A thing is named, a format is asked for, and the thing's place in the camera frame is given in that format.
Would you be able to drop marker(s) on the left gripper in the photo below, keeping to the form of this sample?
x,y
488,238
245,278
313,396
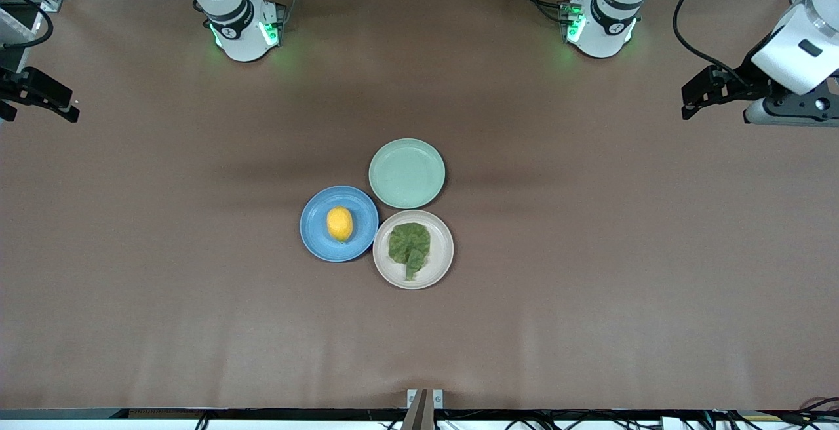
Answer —
x,y
745,78

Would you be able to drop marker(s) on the metal table bracket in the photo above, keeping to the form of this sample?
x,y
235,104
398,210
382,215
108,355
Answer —
x,y
425,407

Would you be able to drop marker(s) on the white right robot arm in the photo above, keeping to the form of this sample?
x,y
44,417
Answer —
x,y
239,20

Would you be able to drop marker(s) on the beige plate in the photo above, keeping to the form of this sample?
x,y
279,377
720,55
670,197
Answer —
x,y
438,266

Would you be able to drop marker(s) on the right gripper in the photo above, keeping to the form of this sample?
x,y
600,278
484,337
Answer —
x,y
18,86

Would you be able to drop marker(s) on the blue plate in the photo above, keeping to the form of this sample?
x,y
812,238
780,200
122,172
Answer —
x,y
314,236

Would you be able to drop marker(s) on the light green plate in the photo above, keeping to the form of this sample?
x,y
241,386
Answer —
x,y
406,173

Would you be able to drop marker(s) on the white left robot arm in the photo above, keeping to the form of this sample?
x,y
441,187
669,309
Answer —
x,y
606,17

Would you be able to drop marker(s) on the yellow lemon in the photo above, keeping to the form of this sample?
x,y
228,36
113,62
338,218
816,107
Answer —
x,y
339,223

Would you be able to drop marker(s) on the green lettuce leaf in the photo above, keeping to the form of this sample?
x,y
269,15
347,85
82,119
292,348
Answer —
x,y
409,243

